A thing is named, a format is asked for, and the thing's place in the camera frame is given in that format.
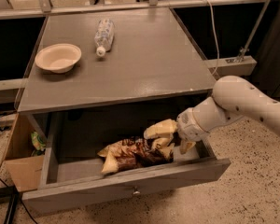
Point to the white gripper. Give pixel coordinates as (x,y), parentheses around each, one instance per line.
(188,125)

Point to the brown chip bag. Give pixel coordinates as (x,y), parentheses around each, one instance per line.
(136,152)

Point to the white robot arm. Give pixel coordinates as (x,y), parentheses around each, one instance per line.
(232,98)

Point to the grey cabinet counter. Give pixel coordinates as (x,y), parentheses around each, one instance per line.
(151,57)

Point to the grey open top drawer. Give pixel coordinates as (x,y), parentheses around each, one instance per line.
(71,175)

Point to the clear plastic water bottle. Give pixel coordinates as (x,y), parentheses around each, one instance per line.
(104,37)

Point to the white paper bowl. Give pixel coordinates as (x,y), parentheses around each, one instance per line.
(58,58)

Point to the green snack packet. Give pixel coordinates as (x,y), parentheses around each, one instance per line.
(37,142)

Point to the cardboard box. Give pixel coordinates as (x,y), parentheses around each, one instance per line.
(24,168)

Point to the metal railing frame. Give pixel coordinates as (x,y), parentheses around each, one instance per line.
(127,3)

